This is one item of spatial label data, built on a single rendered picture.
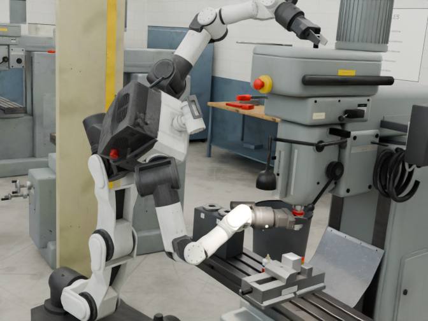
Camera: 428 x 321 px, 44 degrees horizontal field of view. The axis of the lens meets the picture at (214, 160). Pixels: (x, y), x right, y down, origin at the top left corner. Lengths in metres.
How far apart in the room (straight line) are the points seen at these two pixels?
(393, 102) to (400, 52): 4.71
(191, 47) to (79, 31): 1.34
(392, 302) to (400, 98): 0.86
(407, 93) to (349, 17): 0.41
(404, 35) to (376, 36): 4.80
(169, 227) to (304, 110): 0.61
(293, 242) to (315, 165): 2.15
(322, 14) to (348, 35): 5.67
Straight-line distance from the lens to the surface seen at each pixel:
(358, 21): 2.09
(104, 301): 2.47
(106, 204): 2.24
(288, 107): 1.90
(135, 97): 1.90
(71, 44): 3.32
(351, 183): 2.09
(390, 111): 2.20
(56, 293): 2.70
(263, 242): 4.08
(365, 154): 2.11
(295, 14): 2.01
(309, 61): 1.79
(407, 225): 2.35
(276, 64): 1.81
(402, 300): 2.48
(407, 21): 6.89
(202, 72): 9.36
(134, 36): 11.69
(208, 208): 2.45
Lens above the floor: 1.91
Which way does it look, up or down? 13 degrees down
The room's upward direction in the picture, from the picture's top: 4 degrees clockwise
